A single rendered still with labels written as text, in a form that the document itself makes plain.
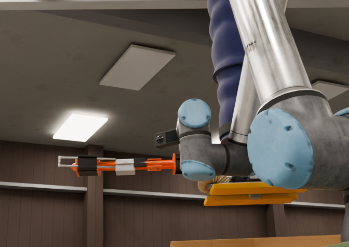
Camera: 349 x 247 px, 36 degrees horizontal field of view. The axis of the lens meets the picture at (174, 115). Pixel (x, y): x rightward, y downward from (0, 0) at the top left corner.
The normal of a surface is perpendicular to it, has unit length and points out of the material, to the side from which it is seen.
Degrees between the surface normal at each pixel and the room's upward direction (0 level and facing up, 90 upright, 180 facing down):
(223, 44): 100
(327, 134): 80
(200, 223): 90
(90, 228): 90
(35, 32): 180
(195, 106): 85
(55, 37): 180
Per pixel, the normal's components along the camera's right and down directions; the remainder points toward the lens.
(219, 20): -0.64, 0.08
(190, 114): 0.04, -0.44
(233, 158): 0.40, -0.15
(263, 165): -0.90, -0.01
